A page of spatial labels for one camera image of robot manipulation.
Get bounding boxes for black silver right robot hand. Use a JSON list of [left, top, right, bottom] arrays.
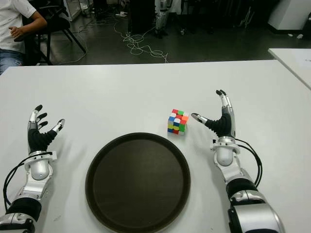
[[191, 89, 238, 139]]

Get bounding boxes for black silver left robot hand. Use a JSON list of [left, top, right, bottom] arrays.
[[26, 104, 66, 155]]

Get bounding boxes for multicoloured Rubik's cube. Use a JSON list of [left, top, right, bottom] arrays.
[[167, 109, 190, 136]]

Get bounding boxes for dark brown round plate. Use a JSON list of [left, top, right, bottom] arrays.
[[85, 132, 191, 233]]

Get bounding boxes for white side table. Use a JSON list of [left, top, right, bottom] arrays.
[[268, 48, 311, 90]]

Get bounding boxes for seated person in white shirt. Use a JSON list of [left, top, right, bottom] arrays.
[[0, 0, 48, 75]]

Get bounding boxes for black chair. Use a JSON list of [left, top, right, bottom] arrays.
[[23, 4, 87, 66]]

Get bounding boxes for white humanoid robot legs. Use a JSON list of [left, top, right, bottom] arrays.
[[154, 0, 171, 39]]

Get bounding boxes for white cabinet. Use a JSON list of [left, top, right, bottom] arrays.
[[267, 0, 311, 31]]

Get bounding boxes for black cabinet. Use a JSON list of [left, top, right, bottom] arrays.
[[128, 0, 157, 34]]

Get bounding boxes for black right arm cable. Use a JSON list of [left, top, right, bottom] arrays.
[[234, 138, 263, 187]]

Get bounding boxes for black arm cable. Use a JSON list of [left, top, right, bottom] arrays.
[[234, 138, 263, 187], [2, 159, 32, 212]]

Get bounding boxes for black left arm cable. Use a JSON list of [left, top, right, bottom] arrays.
[[2, 159, 32, 212]]

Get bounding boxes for tangled white floor cable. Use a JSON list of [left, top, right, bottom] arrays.
[[113, 14, 169, 64]]

